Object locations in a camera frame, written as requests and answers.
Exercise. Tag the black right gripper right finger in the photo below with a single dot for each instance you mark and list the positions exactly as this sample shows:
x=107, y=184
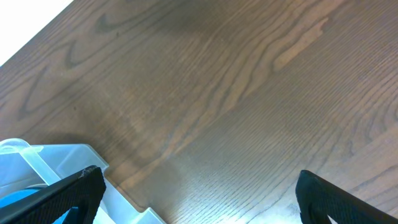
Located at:
x=321, y=202

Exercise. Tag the clear plastic storage container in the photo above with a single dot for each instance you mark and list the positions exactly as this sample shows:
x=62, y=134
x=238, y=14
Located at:
x=25, y=166

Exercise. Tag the dark blue bowl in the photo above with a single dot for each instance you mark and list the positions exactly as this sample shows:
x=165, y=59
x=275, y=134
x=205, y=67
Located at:
x=20, y=194

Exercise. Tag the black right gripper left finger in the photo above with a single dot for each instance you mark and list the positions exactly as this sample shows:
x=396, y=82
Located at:
x=78, y=196

